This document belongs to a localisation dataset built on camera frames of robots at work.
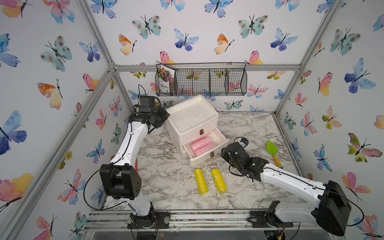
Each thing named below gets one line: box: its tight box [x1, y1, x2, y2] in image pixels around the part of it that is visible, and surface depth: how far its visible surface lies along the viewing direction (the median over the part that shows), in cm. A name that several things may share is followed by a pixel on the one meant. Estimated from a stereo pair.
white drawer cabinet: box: [166, 94, 230, 167], surface depth 88 cm
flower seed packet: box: [158, 64, 176, 93], surface depth 91 cm
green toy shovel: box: [266, 140, 284, 169], surface depth 102 cm
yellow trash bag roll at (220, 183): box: [211, 168, 228, 193], surface depth 86 cm
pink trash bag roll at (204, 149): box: [194, 142, 217, 157], surface depth 88 cm
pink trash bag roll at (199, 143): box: [190, 136, 212, 152], surface depth 90 cm
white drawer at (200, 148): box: [183, 128, 230, 167], surface depth 89 cm
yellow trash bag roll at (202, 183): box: [194, 168, 209, 195], surface depth 86 cm
